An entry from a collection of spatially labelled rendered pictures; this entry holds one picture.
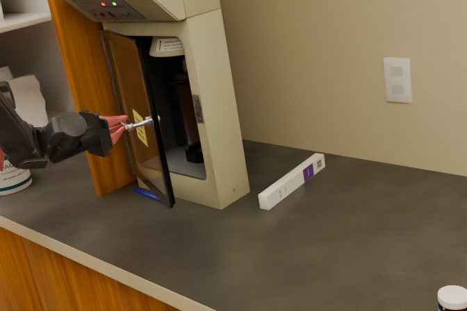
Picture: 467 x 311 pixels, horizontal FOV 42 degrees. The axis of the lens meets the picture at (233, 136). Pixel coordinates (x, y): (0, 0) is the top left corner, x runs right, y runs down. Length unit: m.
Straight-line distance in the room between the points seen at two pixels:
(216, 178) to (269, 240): 0.23
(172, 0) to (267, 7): 0.49
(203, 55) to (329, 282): 0.57
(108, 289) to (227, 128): 0.47
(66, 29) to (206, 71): 0.40
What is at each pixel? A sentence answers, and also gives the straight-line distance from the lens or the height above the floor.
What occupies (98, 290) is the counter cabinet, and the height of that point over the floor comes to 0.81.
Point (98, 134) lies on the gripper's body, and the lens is 1.36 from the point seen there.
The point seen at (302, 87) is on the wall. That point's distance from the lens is 1.76.
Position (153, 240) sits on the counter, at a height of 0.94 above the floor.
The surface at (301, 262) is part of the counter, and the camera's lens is 1.24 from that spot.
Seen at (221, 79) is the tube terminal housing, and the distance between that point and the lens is 1.44.
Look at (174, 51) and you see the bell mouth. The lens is 1.46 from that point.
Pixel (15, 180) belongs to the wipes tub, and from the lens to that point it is 1.91.
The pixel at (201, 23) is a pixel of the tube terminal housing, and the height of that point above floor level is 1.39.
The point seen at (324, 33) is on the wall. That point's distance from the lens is 1.66.
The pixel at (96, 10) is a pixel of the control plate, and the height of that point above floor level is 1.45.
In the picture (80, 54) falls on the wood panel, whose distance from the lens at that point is 1.63.
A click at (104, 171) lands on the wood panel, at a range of 1.71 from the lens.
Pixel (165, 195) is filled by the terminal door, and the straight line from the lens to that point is 1.43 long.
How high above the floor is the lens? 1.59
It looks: 19 degrees down
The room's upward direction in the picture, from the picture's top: 9 degrees counter-clockwise
